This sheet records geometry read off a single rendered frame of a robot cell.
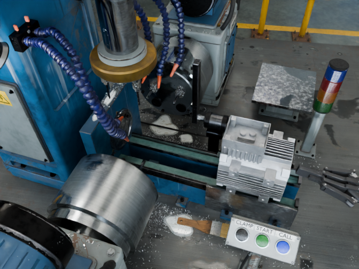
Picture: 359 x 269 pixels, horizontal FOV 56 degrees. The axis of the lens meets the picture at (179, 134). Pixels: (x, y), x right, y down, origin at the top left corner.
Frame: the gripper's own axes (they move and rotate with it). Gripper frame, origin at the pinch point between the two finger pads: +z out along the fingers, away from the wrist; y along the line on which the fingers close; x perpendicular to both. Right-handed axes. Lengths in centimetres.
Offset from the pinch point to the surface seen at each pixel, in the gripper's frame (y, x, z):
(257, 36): -239, 106, 28
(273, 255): 29.4, -1.2, 6.7
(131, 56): 4, -26, 56
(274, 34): -249, 105, 12
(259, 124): -4.7, -8.3, 18.5
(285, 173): 6.8, -4.7, 8.1
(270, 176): 8.6, -3.3, 11.5
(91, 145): 15, 3, 64
